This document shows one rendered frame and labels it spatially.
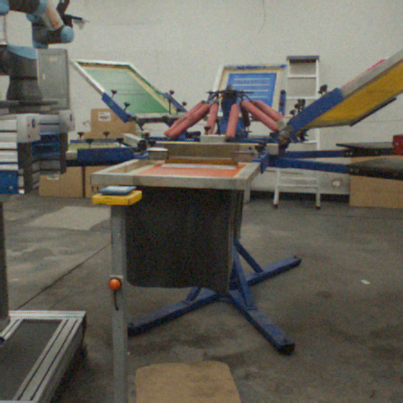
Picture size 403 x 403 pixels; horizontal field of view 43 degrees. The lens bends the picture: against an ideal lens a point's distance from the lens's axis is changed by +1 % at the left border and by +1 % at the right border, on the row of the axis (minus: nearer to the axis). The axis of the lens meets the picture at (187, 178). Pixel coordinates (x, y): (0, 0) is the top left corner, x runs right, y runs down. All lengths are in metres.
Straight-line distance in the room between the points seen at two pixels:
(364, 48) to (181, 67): 2.21
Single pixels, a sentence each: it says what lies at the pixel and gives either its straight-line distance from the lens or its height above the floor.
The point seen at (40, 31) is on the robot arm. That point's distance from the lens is 2.61.
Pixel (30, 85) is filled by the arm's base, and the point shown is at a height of 1.32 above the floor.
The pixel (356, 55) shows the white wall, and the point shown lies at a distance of 6.53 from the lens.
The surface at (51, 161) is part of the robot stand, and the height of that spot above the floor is 1.00.
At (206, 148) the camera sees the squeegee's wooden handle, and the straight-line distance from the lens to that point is 2.41.
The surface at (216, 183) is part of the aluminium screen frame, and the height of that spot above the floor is 0.97.
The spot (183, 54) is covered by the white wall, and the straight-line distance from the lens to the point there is 6.72.
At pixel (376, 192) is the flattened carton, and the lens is 6.49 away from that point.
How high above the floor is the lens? 1.27
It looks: 9 degrees down
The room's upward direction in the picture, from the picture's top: straight up
